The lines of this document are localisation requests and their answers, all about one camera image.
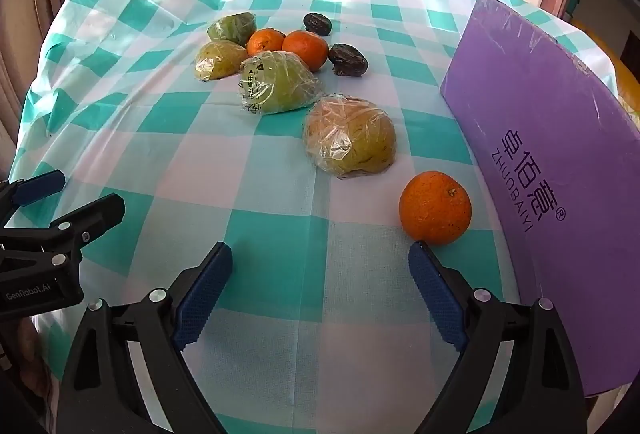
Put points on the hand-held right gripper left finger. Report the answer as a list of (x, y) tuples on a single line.
[(205, 294)]

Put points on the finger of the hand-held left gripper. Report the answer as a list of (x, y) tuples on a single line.
[(95, 214), (37, 189)]

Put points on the plastic-wrapped brownish pear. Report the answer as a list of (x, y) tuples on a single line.
[(350, 136)]

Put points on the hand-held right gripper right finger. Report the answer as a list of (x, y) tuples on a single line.
[(435, 294)]

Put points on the purple cardboard box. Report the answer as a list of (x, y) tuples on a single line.
[(540, 114)]

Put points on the plastic-wrapped green pear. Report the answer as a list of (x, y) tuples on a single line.
[(232, 28), (277, 84), (217, 60)]

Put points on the orange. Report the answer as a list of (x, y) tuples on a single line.
[(265, 41), (435, 208), (306, 48)]

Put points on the dark wrinkled passion fruit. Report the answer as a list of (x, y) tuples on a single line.
[(348, 60), (317, 23)]

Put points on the teal checked tablecloth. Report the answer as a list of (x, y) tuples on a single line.
[(280, 224)]

